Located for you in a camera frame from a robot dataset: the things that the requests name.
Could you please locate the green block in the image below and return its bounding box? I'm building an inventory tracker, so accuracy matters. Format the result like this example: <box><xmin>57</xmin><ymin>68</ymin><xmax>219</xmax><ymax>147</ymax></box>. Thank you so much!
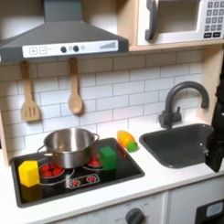
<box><xmin>98</xmin><ymin>145</ymin><xmax>119</xmax><ymax>172</ymax></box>

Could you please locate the yellow block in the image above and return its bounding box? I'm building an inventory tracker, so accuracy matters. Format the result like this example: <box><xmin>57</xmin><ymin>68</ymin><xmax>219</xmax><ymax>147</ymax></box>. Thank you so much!
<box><xmin>16</xmin><ymin>159</ymin><xmax>40</xmax><ymax>188</ymax></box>

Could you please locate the dark grey sink basin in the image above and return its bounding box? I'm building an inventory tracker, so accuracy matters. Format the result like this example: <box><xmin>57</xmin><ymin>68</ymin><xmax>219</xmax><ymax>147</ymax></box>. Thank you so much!
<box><xmin>138</xmin><ymin>122</ymin><xmax>224</xmax><ymax>170</ymax></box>

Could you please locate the dark grey tap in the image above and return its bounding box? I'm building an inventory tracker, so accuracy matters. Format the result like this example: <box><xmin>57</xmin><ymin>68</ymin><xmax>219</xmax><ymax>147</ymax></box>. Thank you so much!
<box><xmin>156</xmin><ymin>80</ymin><xmax>211</xmax><ymax>130</ymax></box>

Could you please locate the black stove top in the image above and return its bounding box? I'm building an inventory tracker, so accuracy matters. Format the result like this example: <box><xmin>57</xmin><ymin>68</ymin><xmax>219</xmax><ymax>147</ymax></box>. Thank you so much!
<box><xmin>9</xmin><ymin>135</ymin><xmax>147</xmax><ymax>208</ymax></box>

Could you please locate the orange toy carrot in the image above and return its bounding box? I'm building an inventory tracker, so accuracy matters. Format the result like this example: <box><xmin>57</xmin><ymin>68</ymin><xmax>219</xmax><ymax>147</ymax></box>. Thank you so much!
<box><xmin>116</xmin><ymin>129</ymin><xmax>140</xmax><ymax>154</ymax></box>

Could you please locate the grey oven knob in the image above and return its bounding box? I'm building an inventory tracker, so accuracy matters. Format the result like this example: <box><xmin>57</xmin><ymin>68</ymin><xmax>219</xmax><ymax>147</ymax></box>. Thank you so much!
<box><xmin>124</xmin><ymin>207</ymin><xmax>145</xmax><ymax>224</ymax></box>

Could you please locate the white toy microwave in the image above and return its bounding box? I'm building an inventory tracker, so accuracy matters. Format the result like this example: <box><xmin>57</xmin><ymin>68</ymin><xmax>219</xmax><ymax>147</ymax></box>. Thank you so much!
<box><xmin>134</xmin><ymin>0</ymin><xmax>224</xmax><ymax>47</ymax></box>

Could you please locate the steel pot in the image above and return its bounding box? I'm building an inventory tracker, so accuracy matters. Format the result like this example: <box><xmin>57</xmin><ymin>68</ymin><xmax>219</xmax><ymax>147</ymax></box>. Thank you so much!
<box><xmin>36</xmin><ymin>126</ymin><xmax>102</xmax><ymax>170</ymax></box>

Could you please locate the wooden spoon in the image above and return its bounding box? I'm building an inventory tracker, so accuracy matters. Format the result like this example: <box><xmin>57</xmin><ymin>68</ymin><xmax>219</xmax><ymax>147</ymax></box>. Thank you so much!
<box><xmin>65</xmin><ymin>57</ymin><xmax>85</xmax><ymax>115</ymax></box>

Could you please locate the grey range hood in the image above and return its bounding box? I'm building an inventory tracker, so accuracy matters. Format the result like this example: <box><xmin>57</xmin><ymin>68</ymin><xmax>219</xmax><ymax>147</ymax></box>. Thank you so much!
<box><xmin>0</xmin><ymin>0</ymin><xmax>130</xmax><ymax>64</ymax></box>

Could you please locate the wooden slotted spatula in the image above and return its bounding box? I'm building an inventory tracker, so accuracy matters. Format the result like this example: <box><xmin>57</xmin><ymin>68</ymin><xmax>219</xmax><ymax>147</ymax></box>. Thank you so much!
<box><xmin>18</xmin><ymin>59</ymin><xmax>41</xmax><ymax>123</ymax></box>

